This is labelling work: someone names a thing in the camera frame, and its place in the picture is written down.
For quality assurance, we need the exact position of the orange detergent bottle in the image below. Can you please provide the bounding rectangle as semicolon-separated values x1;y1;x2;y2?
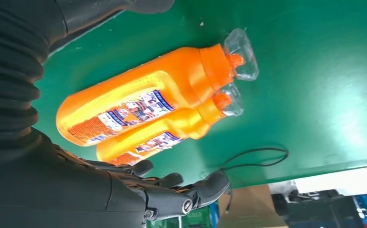
96;83;245;166
55;28;260;148

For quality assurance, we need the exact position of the blue metal rack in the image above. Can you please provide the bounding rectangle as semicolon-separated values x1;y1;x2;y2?
208;201;219;228

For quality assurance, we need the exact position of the cardboard box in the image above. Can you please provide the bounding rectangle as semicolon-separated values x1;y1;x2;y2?
216;185;290;228

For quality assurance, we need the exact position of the black carry case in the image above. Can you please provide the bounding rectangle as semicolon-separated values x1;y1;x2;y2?
271;189;357;228

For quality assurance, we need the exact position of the black cable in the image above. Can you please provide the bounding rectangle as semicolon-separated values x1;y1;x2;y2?
218;147;290;215

